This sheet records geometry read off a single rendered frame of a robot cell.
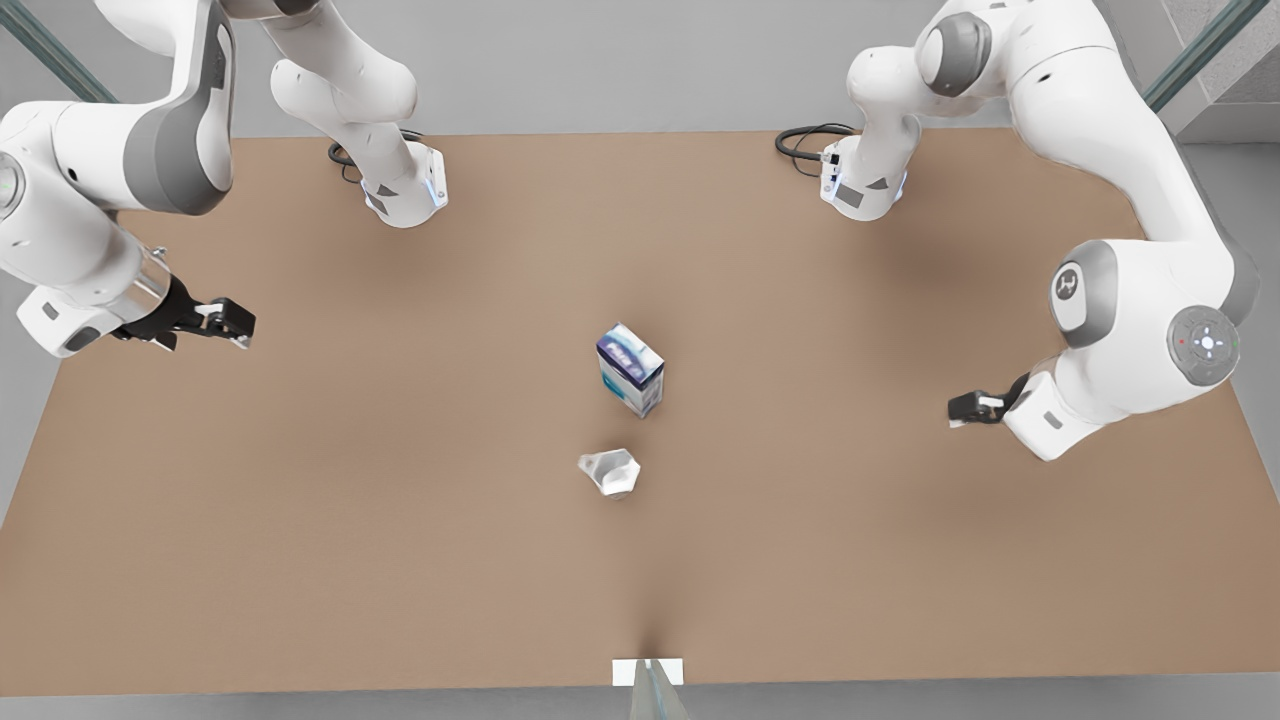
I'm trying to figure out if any small white cup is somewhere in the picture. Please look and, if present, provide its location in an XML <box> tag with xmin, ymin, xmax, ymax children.
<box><xmin>577</xmin><ymin>448</ymin><xmax>642</xmax><ymax>500</ymax></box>

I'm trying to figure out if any black cable loop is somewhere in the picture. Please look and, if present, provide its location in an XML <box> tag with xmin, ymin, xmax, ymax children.
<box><xmin>775</xmin><ymin>123</ymin><xmax>859</xmax><ymax>179</ymax></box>
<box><xmin>328</xmin><ymin>129</ymin><xmax>426</xmax><ymax>187</ymax></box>

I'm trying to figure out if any silver frame post with foot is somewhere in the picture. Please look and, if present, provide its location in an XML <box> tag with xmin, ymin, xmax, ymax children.
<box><xmin>612</xmin><ymin>658</ymin><xmax>693</xmax><ymax>720</ymax></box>

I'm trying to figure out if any purple and white carton box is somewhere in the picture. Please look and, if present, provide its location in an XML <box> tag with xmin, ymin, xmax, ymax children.
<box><xmin>596</xmin><ymin>322</ymin><xmax>666</xmax><ymax>419</ymax></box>

